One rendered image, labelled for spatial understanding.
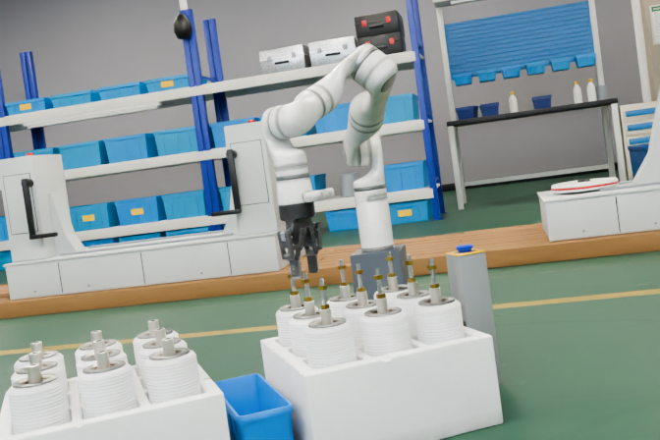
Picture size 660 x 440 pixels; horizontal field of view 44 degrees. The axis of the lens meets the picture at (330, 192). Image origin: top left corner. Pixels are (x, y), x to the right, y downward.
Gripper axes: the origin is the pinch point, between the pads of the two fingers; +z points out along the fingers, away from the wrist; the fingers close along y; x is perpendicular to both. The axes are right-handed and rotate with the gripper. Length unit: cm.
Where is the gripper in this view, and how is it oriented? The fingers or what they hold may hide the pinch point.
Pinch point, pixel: (304, 269)
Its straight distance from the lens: 171.6
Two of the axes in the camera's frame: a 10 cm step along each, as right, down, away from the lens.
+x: 8.7, -0.9, -4.9
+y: -4.8, 1.1, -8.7
